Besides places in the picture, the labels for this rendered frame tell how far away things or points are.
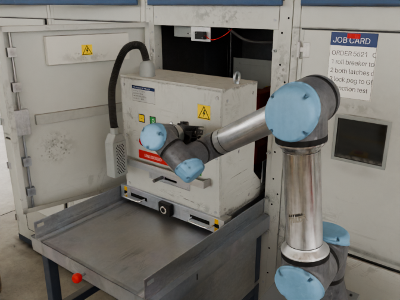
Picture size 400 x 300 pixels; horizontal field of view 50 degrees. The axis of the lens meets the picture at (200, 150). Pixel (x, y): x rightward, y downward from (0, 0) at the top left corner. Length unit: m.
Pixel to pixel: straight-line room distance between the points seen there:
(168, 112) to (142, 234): 0.46
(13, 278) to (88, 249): 1.54
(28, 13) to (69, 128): 0.98
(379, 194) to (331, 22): 0.58
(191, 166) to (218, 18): 0.74
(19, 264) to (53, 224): 1.51
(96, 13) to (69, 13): 0.21
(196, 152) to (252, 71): 1.24
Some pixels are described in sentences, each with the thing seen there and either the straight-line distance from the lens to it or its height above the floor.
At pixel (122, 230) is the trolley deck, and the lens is 1.68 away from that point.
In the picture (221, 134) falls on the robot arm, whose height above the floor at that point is 1.31.
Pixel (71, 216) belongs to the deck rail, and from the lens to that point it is 1.76.
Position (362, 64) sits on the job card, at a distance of 1.45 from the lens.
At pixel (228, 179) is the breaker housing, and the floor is 1.06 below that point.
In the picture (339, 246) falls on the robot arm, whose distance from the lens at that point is 1.19.
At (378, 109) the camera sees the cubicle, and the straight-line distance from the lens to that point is 1.46.
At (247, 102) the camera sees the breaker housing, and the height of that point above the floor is 1.32.
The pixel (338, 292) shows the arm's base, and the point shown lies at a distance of 1.28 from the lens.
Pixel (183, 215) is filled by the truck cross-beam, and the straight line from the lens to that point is 1.67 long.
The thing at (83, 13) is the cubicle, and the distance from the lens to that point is 2.29.
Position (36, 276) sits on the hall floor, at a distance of 3.05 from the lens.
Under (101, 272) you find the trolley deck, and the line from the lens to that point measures 1.45.
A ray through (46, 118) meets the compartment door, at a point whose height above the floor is 1.22.
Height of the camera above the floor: 1.66
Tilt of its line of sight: 19 degrees down
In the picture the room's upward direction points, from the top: straight up
